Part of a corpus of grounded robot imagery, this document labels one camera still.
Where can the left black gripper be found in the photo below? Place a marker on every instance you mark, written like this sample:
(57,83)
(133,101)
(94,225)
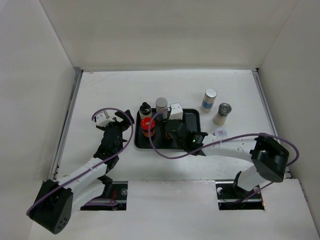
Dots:
(123,124)

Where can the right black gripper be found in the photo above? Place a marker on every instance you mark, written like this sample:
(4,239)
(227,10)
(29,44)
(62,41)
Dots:
(165,122)

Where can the red-lid chili sauce jar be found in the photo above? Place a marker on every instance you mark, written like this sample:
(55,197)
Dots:
(148,127)
(168,137)

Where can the black-cap clear bottle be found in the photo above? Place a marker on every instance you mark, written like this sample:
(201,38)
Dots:
(145,111)

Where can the silver-lid bead jar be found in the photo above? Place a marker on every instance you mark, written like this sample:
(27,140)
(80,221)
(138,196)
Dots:
(208,100)
(161,106)

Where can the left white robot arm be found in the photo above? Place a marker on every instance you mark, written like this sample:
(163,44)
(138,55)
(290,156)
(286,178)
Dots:
(57,200)

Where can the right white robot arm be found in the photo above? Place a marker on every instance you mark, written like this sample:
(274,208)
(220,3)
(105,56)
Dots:
(268,157)

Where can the black rectangular tray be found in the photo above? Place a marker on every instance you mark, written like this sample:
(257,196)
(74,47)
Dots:
(191,118)

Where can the red-white label lid jar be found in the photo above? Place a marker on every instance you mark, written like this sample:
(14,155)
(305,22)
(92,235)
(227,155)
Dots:
(220,132)

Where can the silver-cap seasoning bottle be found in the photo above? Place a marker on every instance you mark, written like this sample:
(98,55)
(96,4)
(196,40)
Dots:
(224,110)

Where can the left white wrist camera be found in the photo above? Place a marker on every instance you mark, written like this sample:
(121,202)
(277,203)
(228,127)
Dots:
(102,119)

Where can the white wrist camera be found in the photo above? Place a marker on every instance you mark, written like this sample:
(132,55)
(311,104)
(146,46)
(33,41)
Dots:
(102,119)
(175,112)

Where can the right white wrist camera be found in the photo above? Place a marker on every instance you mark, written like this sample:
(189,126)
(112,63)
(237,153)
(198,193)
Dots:
(175,112)

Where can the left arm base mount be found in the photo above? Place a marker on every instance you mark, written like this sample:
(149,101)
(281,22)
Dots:
(113,197)

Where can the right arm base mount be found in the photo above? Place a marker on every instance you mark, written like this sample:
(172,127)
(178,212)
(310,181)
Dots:
(231,197)

